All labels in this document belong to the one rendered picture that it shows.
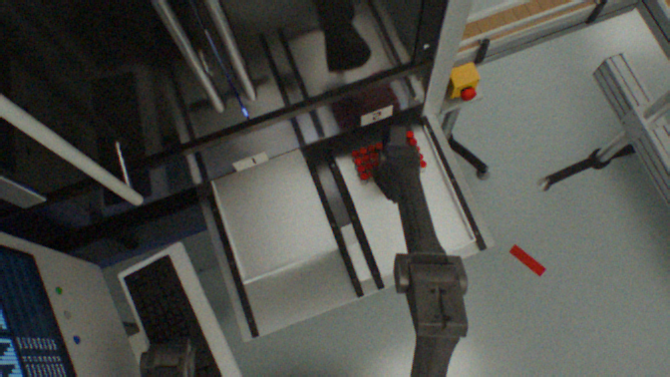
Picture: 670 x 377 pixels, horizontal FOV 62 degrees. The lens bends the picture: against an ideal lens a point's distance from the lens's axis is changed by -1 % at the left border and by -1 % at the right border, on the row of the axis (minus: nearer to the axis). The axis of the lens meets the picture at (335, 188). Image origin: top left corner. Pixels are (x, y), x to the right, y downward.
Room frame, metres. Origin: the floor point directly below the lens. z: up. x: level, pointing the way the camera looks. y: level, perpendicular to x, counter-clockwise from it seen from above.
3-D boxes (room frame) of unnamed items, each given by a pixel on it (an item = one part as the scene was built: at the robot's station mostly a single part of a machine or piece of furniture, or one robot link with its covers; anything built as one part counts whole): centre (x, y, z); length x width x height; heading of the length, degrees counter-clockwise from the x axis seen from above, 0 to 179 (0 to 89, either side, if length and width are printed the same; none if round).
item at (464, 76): (0.65, -0.38, 1.00); 0.08 x 0.07 x 0.07; 11
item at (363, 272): (0.26, -0.03, 0.91); 0.14 x 0.03 x 0.06; 11
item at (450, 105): (0.69, -0.38, 0.87); 0.14 x 0.13 x 0.02; 11
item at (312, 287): (0.39, 0.00, 0.87); 0.70 x 0.48 x 0.02; 101
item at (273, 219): (0.42, 0.18, 0.90); 0.34 x 0.26 x 0.04; 11
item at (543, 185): (0.61, -1.10, 0.07); 0.50 x 0.08 x 0.14; 101
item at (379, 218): (0.38, -0.18, 0.90); 0.34 x 0.26 x 0.04; 10
